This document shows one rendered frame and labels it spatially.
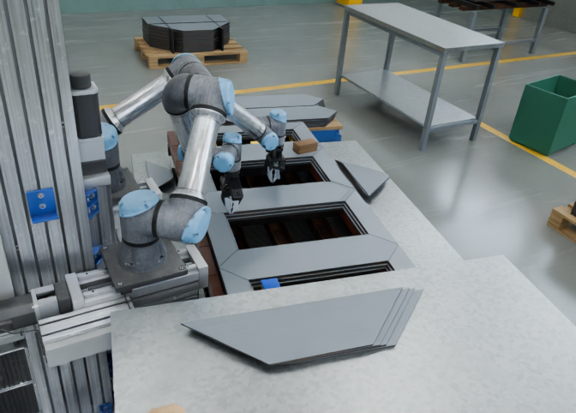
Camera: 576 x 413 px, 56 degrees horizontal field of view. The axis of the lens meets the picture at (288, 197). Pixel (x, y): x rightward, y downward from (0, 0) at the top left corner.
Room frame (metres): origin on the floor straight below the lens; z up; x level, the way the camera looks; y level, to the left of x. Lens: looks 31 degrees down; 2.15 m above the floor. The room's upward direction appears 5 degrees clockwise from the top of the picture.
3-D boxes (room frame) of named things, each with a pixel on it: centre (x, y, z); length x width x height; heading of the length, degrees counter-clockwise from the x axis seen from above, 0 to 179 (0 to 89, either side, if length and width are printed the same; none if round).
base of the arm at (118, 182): (1.79, 0.70, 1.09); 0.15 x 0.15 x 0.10
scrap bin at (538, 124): (5.02, -2.43, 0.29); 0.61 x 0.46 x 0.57; 131
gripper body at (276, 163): (2.23, 0.07, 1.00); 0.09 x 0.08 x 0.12; 20
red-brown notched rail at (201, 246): (1.99, 0.40, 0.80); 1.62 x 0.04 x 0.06; 20
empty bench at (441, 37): (5.33, -1.08, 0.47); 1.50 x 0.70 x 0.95; 31
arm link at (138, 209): (1.36, 0.44, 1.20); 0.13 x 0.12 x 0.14; 84
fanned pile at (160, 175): (2.47, 0.68, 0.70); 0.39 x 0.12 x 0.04; 20
